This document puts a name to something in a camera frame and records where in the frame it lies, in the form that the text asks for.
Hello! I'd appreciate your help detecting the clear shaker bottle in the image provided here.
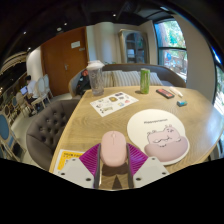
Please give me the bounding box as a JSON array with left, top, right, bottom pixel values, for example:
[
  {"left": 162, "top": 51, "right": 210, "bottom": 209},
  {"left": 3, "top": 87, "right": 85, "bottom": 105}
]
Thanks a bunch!
[{"left": 86, "top": 60, "right": 106, "bottom": 97}]

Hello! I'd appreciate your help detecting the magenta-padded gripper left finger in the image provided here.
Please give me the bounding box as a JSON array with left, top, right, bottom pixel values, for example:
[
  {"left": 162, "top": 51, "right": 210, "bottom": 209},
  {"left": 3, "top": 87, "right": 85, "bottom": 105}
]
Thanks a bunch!
[{"left": 53, "top": 143, "right": 103, "bottom": 190}]

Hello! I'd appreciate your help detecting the blue round-back chair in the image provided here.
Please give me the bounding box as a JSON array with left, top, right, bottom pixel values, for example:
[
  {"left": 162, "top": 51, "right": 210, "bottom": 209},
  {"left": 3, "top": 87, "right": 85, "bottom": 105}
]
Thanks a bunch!
[{"left": 0, "top": 111, "right": 22, "bottom": 161}]

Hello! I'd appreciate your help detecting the brown wooden door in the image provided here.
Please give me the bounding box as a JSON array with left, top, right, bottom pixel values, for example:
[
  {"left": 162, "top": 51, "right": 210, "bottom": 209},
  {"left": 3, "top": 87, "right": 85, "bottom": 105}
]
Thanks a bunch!
[{"left": 40, "top": 26, "right": 90, "bottom": 98}]

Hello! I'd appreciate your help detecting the small blue green eraser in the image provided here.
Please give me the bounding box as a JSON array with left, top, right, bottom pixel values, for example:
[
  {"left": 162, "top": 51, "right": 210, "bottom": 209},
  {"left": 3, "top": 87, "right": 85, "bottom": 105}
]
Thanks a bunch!
[{"left": 176, "top": 99, "right": 188, "bottom": 108}]

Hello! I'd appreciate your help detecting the person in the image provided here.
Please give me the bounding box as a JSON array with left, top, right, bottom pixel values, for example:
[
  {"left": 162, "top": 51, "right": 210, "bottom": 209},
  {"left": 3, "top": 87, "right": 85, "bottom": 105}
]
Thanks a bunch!
[{"left": 24, "top": 75, "right": 42, "bottom": 103}]

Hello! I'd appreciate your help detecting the laptop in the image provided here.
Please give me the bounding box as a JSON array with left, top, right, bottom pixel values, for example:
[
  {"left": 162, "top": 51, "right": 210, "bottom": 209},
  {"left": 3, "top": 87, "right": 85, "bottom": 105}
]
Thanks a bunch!
[{"left": 19, "top": 85, "right": 30, "bottom": 96}]

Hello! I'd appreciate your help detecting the round white cartoon mouse pad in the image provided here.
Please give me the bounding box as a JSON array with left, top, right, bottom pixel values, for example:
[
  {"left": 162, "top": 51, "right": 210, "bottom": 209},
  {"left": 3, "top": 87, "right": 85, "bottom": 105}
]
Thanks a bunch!
[{"left": 126, "top": 108, "right": 191, "bottom": 166}]

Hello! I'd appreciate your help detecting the group of white chairs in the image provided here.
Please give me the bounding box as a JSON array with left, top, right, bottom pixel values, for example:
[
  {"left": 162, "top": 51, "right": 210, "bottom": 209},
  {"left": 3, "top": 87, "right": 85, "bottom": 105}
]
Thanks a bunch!
[{"left": 34, "top": 73, "right": 54, "bottom": 102}]

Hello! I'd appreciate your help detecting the white tube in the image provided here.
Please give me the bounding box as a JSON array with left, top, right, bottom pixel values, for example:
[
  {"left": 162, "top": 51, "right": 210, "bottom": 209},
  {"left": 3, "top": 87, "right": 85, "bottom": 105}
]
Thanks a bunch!
[{"left": 168, "top": 86, "right": 184, "bottom": 98}]

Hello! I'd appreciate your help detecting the dark-framed window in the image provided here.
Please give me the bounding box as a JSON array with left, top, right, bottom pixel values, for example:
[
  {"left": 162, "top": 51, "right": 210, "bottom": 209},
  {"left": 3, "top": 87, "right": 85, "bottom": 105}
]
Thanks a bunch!
[{"left": 153, "top": 19, "right": 189, "bottom": 82}]

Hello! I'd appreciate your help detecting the green drink can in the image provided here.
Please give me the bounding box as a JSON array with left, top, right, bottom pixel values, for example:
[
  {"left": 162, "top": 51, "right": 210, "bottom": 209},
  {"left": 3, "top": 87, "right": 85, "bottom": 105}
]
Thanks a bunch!
[{"left": 139, "top": 67, "right": 151, "bottom": 95}]

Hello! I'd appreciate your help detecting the pink computer mouse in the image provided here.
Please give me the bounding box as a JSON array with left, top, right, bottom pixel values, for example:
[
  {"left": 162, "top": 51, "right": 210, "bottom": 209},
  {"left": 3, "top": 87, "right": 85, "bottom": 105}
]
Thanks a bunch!
[{"left": 99, "top": 130, "right": 128, "bottom": 168}]

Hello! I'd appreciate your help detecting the grey curved sofa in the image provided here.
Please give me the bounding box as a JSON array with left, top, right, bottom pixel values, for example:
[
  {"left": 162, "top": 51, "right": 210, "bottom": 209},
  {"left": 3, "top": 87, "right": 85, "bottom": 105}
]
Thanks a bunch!
[{"left": 68, "top": 63, "right": 187, "bottom": 98}]

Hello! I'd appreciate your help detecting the glass-door cabinet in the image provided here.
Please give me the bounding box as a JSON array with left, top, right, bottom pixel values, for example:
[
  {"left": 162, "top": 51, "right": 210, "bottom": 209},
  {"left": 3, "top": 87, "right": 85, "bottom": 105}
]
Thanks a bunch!
[{"left": 118, "top": 28, "right": 150, "bottom": 65}]

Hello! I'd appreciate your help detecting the grey tufted armchair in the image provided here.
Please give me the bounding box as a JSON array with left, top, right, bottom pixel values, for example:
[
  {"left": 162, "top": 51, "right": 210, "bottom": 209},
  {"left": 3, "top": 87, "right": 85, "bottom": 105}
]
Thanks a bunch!
[{"left": 25, "top": 99, "right": 81, "bottom": 172}]

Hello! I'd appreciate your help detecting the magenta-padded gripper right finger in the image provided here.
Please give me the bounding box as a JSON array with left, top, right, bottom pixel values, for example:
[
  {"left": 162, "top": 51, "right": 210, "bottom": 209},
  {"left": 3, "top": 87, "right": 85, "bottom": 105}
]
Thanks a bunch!
[{"left": 125, "top": 142, "right": 170, "bottom": 190}]

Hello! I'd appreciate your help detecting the yellow printed sheet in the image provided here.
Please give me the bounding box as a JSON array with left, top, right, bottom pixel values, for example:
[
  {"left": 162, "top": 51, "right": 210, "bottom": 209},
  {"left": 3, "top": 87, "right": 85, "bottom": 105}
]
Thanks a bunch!
[{"left": 52, "top": 148, "right": 85, "bottom": 176}]

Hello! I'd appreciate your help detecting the black and red box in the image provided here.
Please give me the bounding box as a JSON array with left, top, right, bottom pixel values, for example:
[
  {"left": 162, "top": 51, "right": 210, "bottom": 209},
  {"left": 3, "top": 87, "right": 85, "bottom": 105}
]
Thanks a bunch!
[{"left": 155, "top": 88, "right": 176, "bottom": 100}]

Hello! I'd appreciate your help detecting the black backpack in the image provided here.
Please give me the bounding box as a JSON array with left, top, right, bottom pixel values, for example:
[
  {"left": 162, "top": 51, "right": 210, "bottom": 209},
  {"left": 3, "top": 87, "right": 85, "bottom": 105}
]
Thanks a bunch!
[{"left": 75, "top": 69, "right": 92, "bottom": 97}]

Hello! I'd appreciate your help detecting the striped cushion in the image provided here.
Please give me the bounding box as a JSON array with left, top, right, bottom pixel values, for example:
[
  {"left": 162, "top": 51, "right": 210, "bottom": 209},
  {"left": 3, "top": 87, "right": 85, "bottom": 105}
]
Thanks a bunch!
[
  {"left": 149, "top": 71, "right": 164, "bottom": 87},
  {"left": 111, "top": 69, "right": 142, "bottom": 88},
  {"left": 101, "top": 70, "right": 115, "bottom": 89}
]

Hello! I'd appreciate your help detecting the white sticker sheet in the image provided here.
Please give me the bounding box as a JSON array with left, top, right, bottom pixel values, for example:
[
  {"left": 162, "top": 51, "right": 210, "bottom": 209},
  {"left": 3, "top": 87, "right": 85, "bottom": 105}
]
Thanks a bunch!
[{"left": 89, "top": 91, "right": 140, "bottom": 118}]

